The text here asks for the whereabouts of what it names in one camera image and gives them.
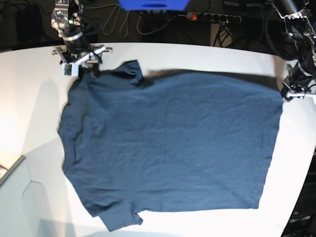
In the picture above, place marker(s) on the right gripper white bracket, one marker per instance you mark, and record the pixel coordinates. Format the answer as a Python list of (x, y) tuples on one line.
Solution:
[(75, 64)]

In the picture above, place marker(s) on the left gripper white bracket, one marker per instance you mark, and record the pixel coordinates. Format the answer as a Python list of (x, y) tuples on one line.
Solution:
[(296, 88)]

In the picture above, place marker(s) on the dark blue t-shirt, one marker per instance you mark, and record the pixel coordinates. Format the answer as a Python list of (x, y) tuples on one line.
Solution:
[(186, 142)]

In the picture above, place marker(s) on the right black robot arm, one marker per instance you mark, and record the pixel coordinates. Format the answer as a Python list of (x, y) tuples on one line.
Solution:
[(66, 19)]

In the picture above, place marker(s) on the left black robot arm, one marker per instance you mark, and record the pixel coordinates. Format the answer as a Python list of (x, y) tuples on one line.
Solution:
[(300, 26)]

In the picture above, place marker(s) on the blue plastic box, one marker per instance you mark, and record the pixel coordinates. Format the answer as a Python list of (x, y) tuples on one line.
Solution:
[(140, 5)]

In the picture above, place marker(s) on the black power strip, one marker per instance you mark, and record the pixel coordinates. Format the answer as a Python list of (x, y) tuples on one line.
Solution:
[(213, 18)]

